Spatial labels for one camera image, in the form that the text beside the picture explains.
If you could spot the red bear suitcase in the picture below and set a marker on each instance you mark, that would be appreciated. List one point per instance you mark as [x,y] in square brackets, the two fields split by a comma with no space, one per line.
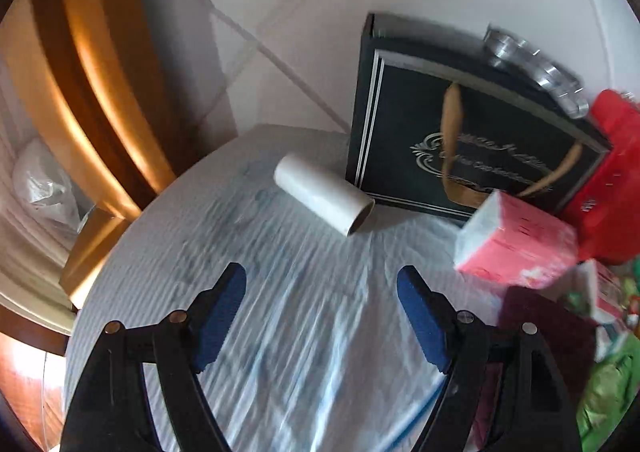
[610,172]

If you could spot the white paper roll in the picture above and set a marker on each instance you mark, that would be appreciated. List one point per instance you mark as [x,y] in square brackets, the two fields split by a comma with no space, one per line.
[315,187]

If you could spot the white sheer curtain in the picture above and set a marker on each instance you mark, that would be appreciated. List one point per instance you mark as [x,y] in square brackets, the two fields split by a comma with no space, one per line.
[25,257]

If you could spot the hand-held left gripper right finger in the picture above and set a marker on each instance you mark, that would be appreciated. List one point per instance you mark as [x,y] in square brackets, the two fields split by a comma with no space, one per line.
[425,317]

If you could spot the striped cloth covered desktop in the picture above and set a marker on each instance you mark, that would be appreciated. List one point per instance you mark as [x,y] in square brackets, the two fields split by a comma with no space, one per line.
[310,307]

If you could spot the orange wooden arch frame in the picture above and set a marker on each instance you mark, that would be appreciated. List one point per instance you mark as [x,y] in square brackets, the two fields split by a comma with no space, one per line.
[115,82]

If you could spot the pink cube tissue pack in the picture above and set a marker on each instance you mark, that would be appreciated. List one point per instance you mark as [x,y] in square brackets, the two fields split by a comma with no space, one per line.
[520,242]

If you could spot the red white medicine box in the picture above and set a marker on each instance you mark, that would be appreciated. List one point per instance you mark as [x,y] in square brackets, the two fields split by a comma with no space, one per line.
[597,292]

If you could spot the maroon knit cloth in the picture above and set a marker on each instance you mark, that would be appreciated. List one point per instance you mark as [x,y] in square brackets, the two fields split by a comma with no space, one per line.
[550,332]

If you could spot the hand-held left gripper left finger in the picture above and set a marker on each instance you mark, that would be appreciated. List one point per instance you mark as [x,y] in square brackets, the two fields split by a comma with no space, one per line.
[222,317]

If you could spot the black gift box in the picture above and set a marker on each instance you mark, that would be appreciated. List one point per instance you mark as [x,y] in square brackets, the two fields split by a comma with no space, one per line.
[410,122]

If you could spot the clear plastic bag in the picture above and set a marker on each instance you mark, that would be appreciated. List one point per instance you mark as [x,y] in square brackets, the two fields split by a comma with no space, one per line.
[42,182]

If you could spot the green fleece cloth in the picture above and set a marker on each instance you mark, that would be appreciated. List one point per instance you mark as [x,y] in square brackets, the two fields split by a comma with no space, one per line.
[610,397]

